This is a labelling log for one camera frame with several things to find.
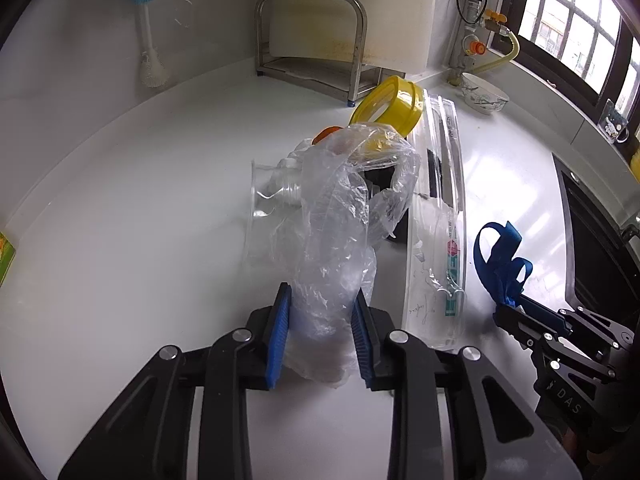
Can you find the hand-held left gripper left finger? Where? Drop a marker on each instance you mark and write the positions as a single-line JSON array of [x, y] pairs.
[[277, 335]]

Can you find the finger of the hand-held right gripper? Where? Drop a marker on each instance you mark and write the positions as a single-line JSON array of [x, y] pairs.
[[542, 317], [517, 327]]

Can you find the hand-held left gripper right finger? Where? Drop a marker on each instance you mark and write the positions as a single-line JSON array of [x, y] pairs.
[[361, 345]]

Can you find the clear plastic bag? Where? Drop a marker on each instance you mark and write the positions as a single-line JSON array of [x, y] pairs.
[[330, 240]]

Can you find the black sink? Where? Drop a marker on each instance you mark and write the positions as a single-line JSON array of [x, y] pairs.
[[595, 240]]

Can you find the clear plastic blister package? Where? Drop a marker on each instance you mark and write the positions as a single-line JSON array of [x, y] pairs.
[[435, 260]]

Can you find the clear plastic cup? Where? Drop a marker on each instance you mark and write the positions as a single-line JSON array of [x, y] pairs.
[[260, 200]]

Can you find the orange peel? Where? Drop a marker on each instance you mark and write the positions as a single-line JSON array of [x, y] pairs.
[[325, 133]]

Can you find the glass mug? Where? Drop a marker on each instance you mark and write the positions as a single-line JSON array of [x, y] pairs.
[[612, 122]]

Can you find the patterned white bowl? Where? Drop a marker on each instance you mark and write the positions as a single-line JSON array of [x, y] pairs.
[[482, 95]]

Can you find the grey gas pipe valve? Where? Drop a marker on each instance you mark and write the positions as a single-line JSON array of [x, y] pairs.
[[470, 45]]

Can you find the green packet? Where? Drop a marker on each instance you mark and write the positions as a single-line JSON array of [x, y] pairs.
[[5, 257]]

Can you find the dark framed window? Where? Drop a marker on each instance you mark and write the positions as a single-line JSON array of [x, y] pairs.
[[575, 25]]

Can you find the metal rack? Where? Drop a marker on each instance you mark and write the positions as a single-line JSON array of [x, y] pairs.
[[357, 35]]

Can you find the white brush with blue head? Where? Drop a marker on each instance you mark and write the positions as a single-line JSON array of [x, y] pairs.
[[146, 25]]

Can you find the white cutting board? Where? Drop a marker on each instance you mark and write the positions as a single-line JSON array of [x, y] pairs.
[[395, 10]]

